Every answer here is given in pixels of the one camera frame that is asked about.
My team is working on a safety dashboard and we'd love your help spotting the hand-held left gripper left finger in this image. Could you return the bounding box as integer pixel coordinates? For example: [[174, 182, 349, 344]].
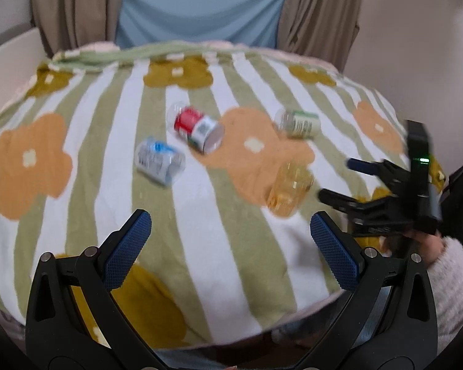
[[25, 209, 153, 340]]

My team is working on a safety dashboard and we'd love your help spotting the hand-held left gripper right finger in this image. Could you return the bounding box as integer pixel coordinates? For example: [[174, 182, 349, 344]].
[[310, 211, 438, 340]]

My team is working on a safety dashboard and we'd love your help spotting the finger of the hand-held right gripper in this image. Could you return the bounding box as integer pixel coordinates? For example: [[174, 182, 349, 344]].
[[317, 188, 410, 237], [346, 158, 411, 193]]

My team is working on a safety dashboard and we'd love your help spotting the orange transparent cup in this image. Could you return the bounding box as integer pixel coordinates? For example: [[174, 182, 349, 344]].
[[266, 162, 316, 217]]

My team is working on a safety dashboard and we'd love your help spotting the person's right hand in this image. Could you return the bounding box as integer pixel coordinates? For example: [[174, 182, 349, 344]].
[[384, 230, 447, 267]]

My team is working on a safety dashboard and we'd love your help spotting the green labelled can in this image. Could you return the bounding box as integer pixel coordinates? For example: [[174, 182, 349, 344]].
[[275, 108, 321, 139]]

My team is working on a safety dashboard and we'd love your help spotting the striped floral blanket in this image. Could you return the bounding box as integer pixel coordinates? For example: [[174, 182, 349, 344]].
[[0, 40, 448, 352]]

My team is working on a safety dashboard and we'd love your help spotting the blue labelled can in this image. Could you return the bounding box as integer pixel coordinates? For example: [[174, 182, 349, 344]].
[[135, 136, 186, 186]]

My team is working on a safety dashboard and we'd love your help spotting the red labelled can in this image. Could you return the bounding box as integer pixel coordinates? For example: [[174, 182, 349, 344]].
[[166, 101, 226, 155]]

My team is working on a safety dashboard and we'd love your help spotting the beige curtain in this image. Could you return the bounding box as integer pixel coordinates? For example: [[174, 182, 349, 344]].
[[279, 0, 366, 73], [30, 0, 129, 58]]

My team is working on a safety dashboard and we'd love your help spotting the white furniture panel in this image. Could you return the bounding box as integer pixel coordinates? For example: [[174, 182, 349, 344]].
[[0, 27, 50, 121]]

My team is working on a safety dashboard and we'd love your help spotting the light blue curtain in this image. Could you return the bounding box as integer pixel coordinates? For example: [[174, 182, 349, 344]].
[[115, 0, 293, 50]]

